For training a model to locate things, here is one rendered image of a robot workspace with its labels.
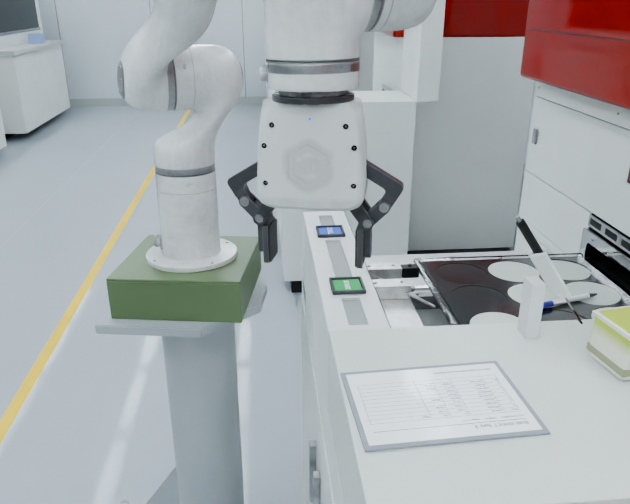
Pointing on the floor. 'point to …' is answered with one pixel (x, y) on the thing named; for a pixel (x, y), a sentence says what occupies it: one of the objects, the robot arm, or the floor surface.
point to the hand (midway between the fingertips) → (314, 252)
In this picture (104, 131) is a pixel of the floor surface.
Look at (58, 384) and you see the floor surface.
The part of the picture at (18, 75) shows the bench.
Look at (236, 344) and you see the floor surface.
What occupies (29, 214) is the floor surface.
